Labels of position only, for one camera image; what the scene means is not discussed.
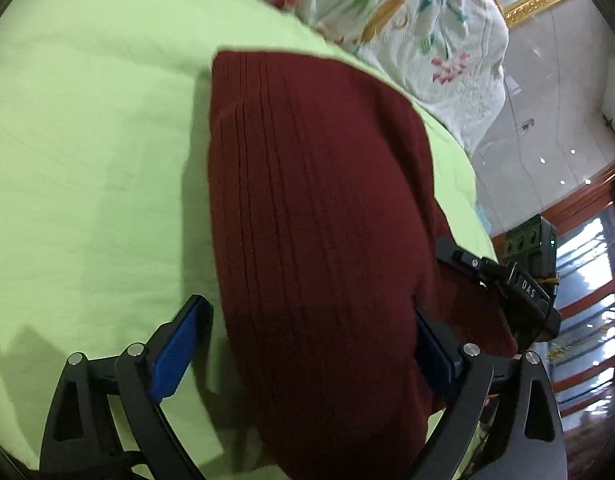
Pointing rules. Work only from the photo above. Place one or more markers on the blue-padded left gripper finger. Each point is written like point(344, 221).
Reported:
point(458, 375)
point(146, 374)

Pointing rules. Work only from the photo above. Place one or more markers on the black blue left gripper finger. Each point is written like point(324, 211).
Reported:
point(459, 259)

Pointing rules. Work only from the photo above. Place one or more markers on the dark red knit hoodie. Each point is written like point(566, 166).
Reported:
point(324, 227)

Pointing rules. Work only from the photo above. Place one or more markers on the light green bed sheet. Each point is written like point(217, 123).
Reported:
point(104, 223)

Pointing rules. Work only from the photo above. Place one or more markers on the white floral quilt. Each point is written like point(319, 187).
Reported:
point(447, 54)

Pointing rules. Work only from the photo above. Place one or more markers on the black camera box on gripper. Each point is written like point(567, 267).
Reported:
point(533, 247)

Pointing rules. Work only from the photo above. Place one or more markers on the red wooden window frame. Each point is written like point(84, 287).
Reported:
point(581, 361)

